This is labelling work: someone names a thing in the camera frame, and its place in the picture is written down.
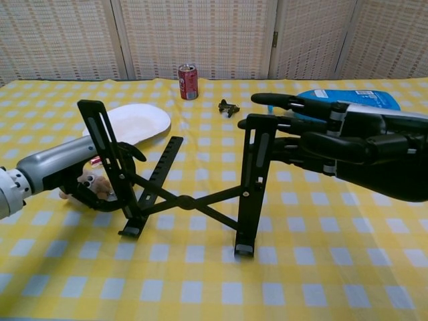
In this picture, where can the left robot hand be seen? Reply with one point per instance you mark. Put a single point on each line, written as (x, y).
(57, 157)

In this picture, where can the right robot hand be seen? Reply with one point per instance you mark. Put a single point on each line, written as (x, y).
(384, 160)

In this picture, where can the black folding stand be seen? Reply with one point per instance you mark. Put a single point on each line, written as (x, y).
(185, 201)

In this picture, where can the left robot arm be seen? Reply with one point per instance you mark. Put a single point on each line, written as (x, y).
(10, 194)

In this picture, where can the small red snack packet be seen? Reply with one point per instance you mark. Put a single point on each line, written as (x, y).
(95, 161)

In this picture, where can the blue pump detergent bottle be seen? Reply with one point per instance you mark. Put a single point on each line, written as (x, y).
(334, 97)

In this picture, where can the white paper plate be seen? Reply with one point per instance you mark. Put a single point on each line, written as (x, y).
(140, 122)

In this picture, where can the yellow checkered tablecloth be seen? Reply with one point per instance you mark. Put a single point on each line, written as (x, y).
(334, 250)

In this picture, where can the red soda can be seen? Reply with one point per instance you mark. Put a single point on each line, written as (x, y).
(189, 80)

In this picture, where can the black binder clip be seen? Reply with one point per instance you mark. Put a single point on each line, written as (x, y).
(227, 107)

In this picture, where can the woven folding screen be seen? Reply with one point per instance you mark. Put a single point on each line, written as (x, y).
(200, 33)

